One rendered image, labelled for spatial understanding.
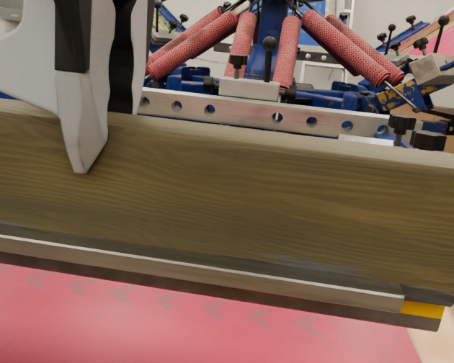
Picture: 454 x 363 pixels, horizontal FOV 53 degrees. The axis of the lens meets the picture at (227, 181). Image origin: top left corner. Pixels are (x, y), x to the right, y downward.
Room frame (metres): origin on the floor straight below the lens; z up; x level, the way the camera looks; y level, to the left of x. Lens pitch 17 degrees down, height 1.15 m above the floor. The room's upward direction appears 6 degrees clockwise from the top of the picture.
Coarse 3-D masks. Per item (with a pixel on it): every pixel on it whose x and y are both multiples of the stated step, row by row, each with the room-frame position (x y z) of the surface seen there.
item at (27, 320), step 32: (0, 288) 0.30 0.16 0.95; (0, 320) 0.26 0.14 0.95; (32, 320) 0.27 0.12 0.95; (64, 320) 0.27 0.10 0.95; (96, 320) 0.27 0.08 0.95; (128, 320) 0.28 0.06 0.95; (0, 352) 0.23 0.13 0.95; (32, 352) 0.23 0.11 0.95; (64, 352) 0.24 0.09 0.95; (96, 352) 0.24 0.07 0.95
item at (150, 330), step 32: (160, 320) 0.28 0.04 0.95; (192, 320) 0.28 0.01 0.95; (352, 320) 0.31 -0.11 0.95; (128, 352) 0.24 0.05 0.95; (160, 352) 0.25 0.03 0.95; (192, 352) 0.25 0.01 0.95; (224, 352) 0.25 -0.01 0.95; (256, 352) 0.26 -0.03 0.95; (288, 352) 0.26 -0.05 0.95; (320, 352) 0.26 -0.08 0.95; (352, 352) 0.27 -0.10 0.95; (384, 352) 0.27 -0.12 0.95; (416, 352) 0.27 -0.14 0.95
